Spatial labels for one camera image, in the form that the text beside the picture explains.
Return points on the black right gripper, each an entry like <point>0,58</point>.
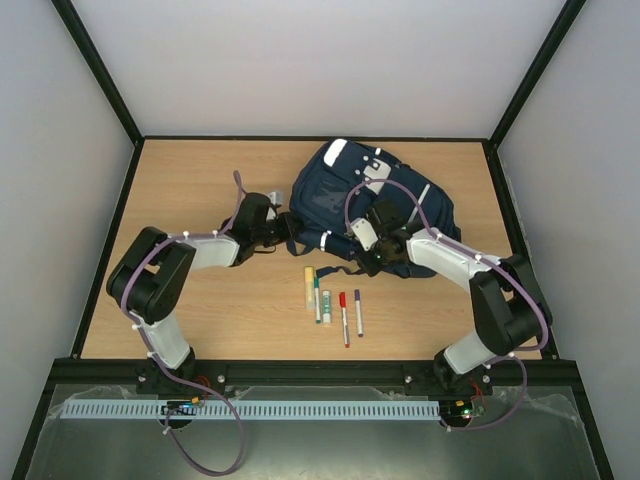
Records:
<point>377,220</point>

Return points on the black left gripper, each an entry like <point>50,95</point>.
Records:
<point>289,232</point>

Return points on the yellow highlighter pen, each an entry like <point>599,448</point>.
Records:
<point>309,285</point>

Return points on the navy blue student backpack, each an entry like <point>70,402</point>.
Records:
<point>345,180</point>

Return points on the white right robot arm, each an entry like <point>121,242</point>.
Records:
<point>509,311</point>

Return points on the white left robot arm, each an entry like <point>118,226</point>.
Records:
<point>148,280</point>

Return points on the purple marker pen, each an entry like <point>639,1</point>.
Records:
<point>359,317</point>

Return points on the green marker pen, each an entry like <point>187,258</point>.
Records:
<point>317,301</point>

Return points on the red marker pen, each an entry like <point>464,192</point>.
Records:
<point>344,319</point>

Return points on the white glue stick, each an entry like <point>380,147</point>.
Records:
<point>326,307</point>

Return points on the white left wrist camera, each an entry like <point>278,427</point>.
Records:
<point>276,198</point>

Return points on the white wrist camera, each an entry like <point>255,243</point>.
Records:
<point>276,198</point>
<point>365,233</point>

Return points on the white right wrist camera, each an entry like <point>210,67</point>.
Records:
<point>365,233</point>

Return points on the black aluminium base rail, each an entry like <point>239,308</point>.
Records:
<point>412,378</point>

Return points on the light blue cable duct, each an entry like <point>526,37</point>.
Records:
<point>252,410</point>

